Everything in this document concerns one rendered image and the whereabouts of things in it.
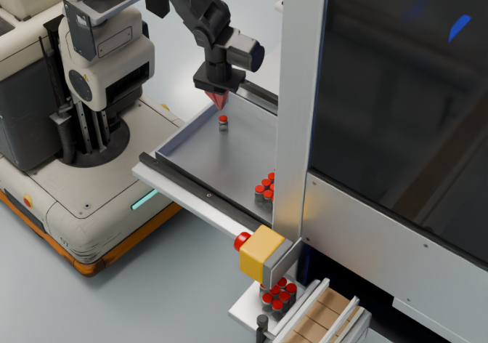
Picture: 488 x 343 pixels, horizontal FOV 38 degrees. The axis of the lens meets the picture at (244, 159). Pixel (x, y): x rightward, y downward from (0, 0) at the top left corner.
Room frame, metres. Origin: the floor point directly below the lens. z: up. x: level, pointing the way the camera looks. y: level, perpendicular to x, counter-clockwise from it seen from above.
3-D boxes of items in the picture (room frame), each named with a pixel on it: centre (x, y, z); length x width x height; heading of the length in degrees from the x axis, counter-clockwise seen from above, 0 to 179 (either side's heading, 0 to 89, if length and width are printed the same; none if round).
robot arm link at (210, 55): (1.17, 0.05, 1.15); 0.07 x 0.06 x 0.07; 59
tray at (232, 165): (1.08, -0.01, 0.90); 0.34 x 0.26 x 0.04; 52
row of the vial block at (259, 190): (1.03, -0.08, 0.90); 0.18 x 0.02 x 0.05; 142
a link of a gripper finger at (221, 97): (1.17, 0.06, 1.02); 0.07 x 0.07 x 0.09; 67
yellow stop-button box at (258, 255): (0.75, -0.04, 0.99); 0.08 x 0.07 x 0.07; 52
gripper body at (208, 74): (1.17, 0.05, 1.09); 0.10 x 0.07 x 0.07; 67
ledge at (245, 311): (0.71, -0.06, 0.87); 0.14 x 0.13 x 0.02; 52
